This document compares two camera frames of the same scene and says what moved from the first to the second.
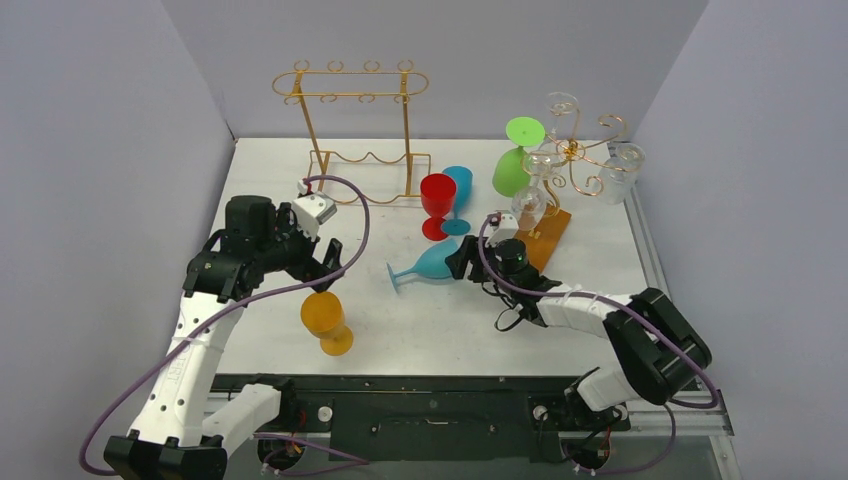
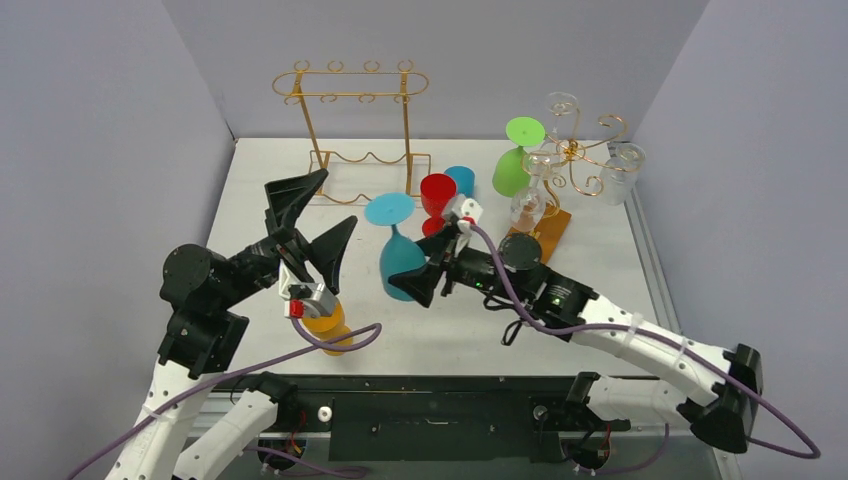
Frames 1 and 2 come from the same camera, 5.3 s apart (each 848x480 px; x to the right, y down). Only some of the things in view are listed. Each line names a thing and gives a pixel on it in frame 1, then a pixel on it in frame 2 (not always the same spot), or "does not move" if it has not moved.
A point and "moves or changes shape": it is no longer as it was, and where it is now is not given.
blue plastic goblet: x=432 y=263 moves or changes shape
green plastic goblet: x=512 y=169 does not move
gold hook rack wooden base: x=540 y=237 does not move
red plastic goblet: x=437 y=194 does not move
